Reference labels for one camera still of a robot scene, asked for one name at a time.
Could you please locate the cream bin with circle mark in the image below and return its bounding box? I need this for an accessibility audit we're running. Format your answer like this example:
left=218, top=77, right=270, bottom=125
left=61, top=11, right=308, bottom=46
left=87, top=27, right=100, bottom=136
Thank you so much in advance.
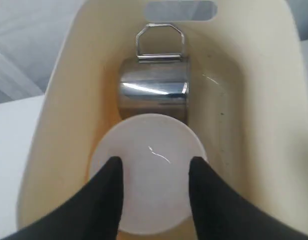
left=17, top=0, right=308, bottom=235

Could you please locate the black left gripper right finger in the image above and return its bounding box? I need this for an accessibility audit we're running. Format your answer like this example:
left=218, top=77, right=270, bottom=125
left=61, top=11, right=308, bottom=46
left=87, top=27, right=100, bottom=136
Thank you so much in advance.
left=189, top=156, right=308, bottom=240

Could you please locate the steel mug with wire handle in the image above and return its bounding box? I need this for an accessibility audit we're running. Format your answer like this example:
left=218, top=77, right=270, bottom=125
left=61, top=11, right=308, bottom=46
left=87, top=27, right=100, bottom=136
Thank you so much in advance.
left=118, top=23, right=191, bottom=124

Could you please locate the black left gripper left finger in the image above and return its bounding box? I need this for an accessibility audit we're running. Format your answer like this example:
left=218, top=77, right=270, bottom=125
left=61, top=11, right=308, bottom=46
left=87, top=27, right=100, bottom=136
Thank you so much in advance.
left=6, top=156, right=123, bottom=240

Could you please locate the small white bowl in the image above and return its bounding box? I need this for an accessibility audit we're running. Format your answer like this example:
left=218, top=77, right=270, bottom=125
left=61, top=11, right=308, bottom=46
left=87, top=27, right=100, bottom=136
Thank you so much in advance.
left=88, top=113, right=207, bottom=235

